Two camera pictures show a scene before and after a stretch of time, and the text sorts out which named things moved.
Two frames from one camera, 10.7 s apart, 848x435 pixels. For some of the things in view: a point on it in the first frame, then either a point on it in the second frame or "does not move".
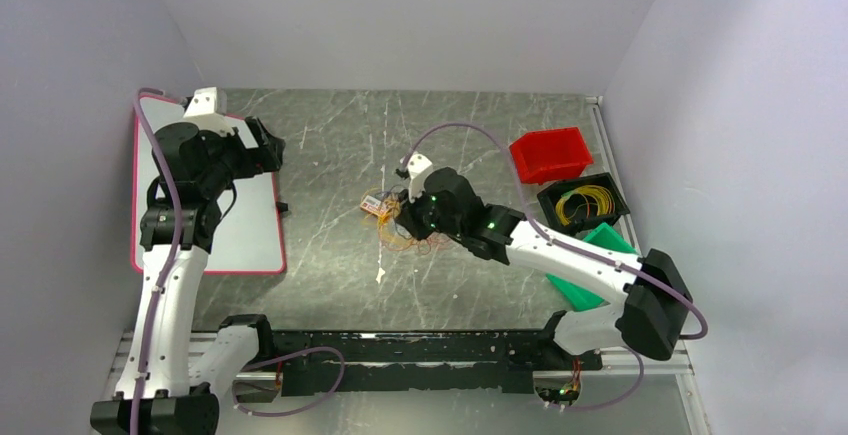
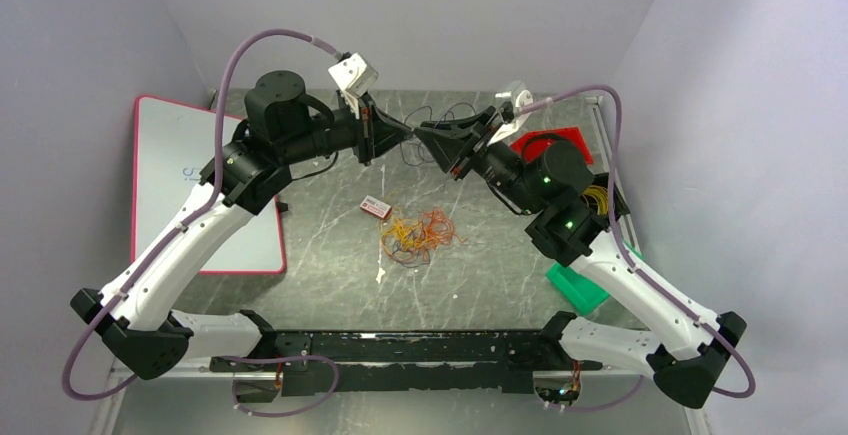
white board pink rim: x=249 y=233 does not move
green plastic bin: x=579 y=298 does not move
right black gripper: x=408 y=216 -> x=468 y=141
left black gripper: x=256 y=160 -> x=377 y=132
